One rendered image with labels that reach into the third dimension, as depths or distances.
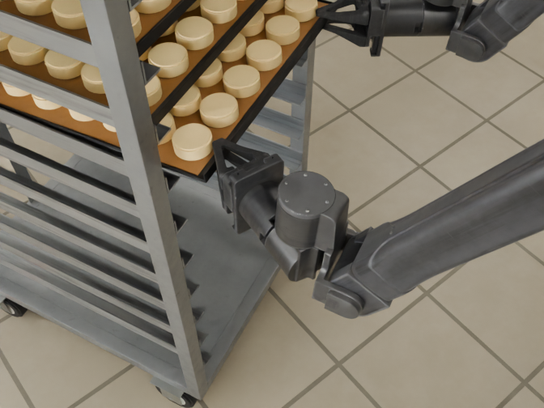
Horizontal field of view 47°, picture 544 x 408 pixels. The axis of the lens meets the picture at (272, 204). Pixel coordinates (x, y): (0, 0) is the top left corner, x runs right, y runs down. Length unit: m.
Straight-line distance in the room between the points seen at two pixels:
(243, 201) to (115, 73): 0.20
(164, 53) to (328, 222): 0.33
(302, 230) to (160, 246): 0.29
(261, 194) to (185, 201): 0.89
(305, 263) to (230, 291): 0.77
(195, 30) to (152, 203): 0.23
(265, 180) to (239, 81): 0.19
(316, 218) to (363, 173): 1.24
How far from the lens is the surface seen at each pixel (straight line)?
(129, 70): 0.65
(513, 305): 1.69
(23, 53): 0.87
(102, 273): 1.16
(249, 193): 0.71
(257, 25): 0.96
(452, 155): 1.95
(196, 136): 0.79
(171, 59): 0.81
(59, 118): 0.90
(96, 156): 0.85
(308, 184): 0.63
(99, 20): 0.61
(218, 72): 0.88
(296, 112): 1.23
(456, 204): 0.55
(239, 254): 1.48
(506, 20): 0.96
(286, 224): 0.63
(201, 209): 1.57
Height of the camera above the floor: 1.39
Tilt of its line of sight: 52 degrees down
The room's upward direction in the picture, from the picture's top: straight up
